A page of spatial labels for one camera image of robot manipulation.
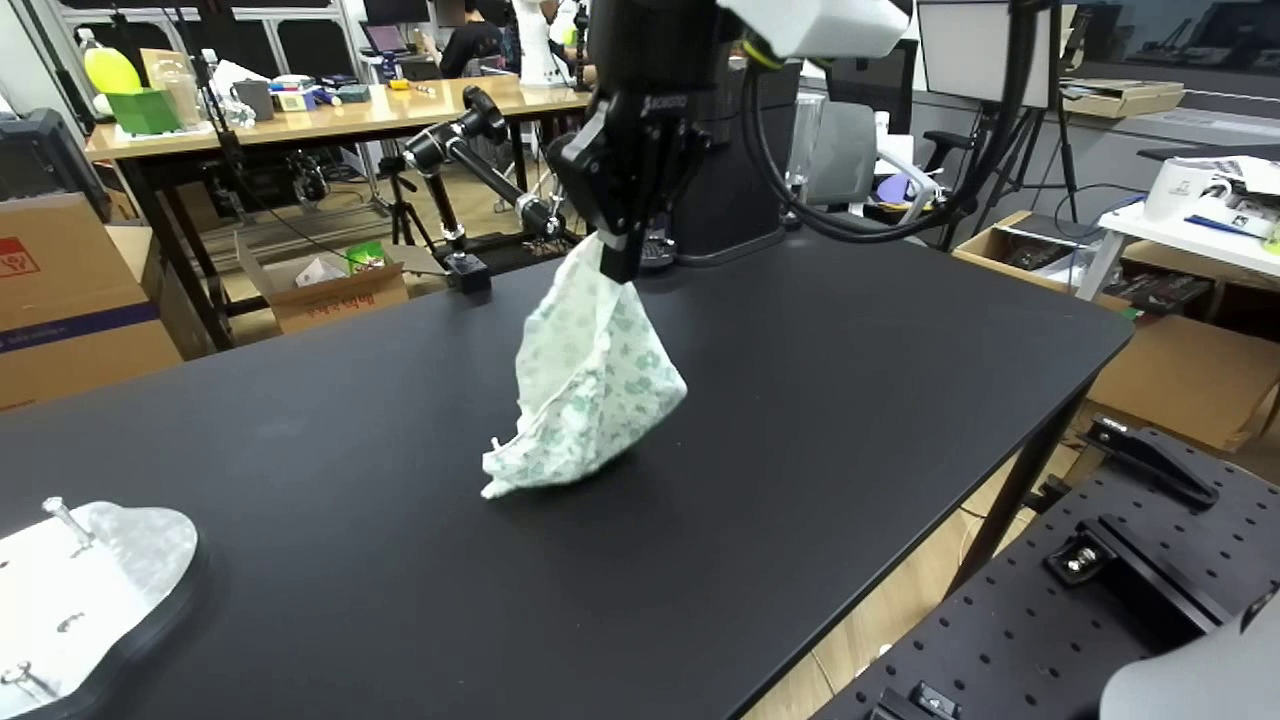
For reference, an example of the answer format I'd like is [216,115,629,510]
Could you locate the flat cardboard box right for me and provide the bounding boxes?
[1090,318,1280,453]

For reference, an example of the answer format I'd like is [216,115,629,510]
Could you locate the black tripod stand right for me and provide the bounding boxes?
[948,0,1074,234]

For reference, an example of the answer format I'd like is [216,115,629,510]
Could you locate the white dish rack tray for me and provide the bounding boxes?
[0,497,201,720]

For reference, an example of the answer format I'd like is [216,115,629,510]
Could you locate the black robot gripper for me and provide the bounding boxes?
[547,0,716,284]

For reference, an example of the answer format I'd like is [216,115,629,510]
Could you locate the wooden tray box right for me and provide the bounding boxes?
[952,211,1106,292]

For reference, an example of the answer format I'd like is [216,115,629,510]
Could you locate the person in background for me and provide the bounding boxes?
[439,0,503,78]

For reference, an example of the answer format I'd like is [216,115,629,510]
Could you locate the white table right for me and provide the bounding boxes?
[1075,154,1280,296]

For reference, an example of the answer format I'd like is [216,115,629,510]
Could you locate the large cardboard box left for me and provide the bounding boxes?
[0,193,186,412]

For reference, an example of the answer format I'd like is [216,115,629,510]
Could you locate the white green patterned cloth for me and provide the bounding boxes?
[480,235,687,499]

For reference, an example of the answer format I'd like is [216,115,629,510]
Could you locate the yellow green object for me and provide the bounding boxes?
[82,33,179,135]

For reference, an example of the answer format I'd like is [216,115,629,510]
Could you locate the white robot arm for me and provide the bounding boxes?
[547,0,909,284]

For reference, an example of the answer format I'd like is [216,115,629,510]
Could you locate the wooden background desk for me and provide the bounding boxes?
[86,78,589,348]

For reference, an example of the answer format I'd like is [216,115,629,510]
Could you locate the black perforated breadboard plate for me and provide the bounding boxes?
[817,427,1280,720]

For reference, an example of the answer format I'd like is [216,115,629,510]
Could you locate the black cable bundle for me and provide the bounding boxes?
[740,51,1038,250]

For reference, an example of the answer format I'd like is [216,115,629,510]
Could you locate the black clamp on breadboard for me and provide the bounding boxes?
[1090,421,1220,510]

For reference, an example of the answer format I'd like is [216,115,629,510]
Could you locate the open cardboard box floor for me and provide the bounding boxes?
[255,239,409,336]

